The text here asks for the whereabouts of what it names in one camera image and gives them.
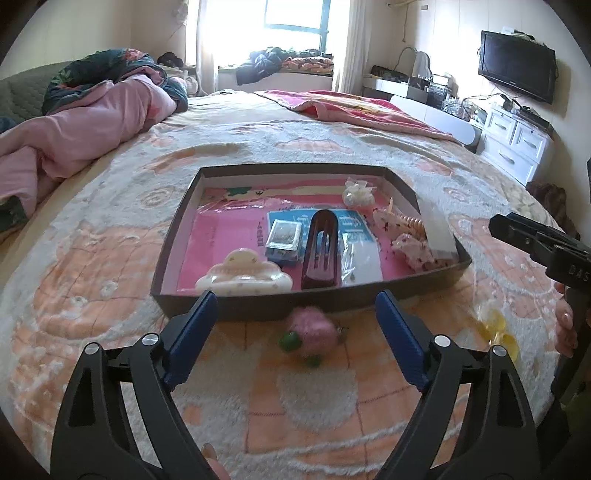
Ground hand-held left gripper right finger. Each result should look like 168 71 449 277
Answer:
375 290 542 480

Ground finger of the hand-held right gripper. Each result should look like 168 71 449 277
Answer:
488 212 555 259

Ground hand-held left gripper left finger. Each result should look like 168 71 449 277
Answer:
50 290 220 480

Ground dark shallow cardboard box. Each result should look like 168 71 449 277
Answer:
150 164 472 323

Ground clear bag with white card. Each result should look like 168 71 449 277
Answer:
413 194 458 259

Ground small clear jewelry packet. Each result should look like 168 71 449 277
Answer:
339 231 384 287

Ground pink pompom hair clip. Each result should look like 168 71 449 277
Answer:
277 307 349 367

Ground beige toothed hair clip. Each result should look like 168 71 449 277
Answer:
385 196 426 241

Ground dark red hair clip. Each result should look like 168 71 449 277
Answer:
300 209 342 291

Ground white bow hair accessory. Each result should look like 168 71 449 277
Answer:
342 179 375 208

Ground person's right hand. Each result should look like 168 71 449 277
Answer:
554 281 579 357

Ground person's left hand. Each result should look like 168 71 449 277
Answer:
202 442 228 480

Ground dark brown cloth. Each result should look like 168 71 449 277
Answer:
526 182 580 236

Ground cream cloud-shaped hair claw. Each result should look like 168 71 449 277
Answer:
195 248 294 297

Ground white drawer cabinet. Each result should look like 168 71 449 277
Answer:
480 102 555 185

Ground yellow hair clip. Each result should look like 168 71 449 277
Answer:
475 307 520 365

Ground black set-top box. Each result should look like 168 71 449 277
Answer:
512 106 552 127

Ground white dressing table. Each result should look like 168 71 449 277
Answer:
362 76 483 148

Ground dressing table mirror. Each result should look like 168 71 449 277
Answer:
399 46 432 79

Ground pink towel blanket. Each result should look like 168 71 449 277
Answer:
254 89 462 144

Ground pink quilt with floral side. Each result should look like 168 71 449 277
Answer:
0 48 189 232

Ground beige curtain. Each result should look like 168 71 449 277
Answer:
332 0 370 93

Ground colourful folded clothes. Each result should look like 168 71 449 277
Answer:
281 51 334 75

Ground white window seat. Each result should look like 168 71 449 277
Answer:
217 67 334 93

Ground dark blue puffer jacket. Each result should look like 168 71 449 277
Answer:
235 46 284 86

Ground sheer curtain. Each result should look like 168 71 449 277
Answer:
185 0 220 95

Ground window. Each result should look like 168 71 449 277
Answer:
263 0 331 51

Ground grey padded headboard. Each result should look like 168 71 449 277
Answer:
0 60 70 121

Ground black wall television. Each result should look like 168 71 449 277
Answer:
478 30 557 104

